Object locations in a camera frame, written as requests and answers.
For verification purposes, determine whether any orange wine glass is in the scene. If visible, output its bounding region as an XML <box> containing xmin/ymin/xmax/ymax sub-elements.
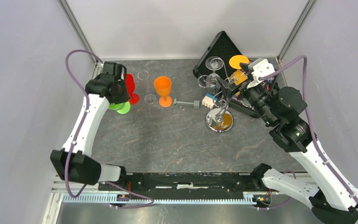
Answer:
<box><xmin>153</xmin><ymin>76</ymin><xmax>172</xmax><ymax>107</ymax></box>

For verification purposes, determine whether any white blue block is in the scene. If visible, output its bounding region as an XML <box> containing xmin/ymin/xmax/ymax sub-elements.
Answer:
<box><xmin>201</xmin><ymin>93</ymin><xmax>214</xmax><ymax>109</ymax></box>

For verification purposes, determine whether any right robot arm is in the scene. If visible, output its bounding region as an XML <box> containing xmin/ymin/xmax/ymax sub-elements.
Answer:
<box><xmin>217</xmin><ymin>59</ymin><xmax>358</xmax><ymax>224</ymax></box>

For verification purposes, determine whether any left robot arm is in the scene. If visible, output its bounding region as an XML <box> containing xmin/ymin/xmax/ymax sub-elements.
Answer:
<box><xmin>50</xmin><ymin>62</ymin><xmax>129</xmax><ymax>190</ymax></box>

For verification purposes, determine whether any chrome wine glass rack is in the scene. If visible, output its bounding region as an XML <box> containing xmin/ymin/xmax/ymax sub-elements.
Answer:
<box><xmin>197</xmin><ymin>56</ymin><xmax>254</xmax><ymax>133</ymax></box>

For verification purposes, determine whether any clear wine glass back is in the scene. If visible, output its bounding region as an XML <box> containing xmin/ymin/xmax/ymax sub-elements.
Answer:
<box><xmin>205</xmin><ymin>56</ymin><xmax>224</xmax><ymax>91</ymax></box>

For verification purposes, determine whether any red wine glass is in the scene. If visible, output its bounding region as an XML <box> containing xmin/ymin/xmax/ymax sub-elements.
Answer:
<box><xmin>125</xmin><ymin>73</ymin><xmax>140</xmax><ymax>105</ymax></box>

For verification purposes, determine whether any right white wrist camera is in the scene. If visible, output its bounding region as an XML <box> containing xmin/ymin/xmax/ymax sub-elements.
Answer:
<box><xmin>247</xmin><ymin>58</ymin><xmax>275</xmax><ymax>89</ymax></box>

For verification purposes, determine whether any black open case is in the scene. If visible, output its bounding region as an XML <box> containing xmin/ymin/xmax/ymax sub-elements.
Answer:
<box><xmin>193</xmin><ymin>30</ymin><xmax>282</xmax><ymax>119</ymax></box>

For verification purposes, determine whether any clear wine glass front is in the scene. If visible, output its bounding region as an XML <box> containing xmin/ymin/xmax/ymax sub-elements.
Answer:
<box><xmin>137</xmin><ymin>70</ymin><xmax>156</xmax><ymax>105</ymax></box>

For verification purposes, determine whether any clear wine glass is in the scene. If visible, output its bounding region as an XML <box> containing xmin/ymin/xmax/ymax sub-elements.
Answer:
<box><xmin>137</xmin><ymin>70</ymin><xmax>156</xmax><ymax>105</ymax></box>
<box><xmin>205</xmin><ymin>56</ymin><xmax>224</xmax><ymax>91</ymax></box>

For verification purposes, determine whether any yellow wine glass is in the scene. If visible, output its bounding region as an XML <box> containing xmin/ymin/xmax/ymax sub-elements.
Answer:
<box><xmin>229</xmin><ymin>55</ymin><xmax>250</xmax><ymax>85</ymax></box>

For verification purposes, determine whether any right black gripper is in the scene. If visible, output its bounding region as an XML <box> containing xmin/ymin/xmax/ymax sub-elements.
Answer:
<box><xmin>218</xmin><ymin>76</ymin><xmax>278</xmax><ymax>126</ymax></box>

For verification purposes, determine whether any grey metal tool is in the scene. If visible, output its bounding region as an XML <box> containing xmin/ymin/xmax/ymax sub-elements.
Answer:
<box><xmin>173</xmin><ymin>98</ymin><xmax>200</xmax><ymax>109</ymax></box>

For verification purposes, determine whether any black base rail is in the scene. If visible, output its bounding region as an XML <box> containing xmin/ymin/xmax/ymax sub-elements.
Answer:
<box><xmin>52</xmin><ymin>171</ymin><xmax>291</xmax><ymax>206</ymax></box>

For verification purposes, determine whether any green wine glass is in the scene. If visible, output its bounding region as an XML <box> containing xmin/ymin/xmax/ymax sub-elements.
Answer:
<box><xmin>109</xmin><ymin>102</ymin><xmax>131</xmax><ymax>114</ymax></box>

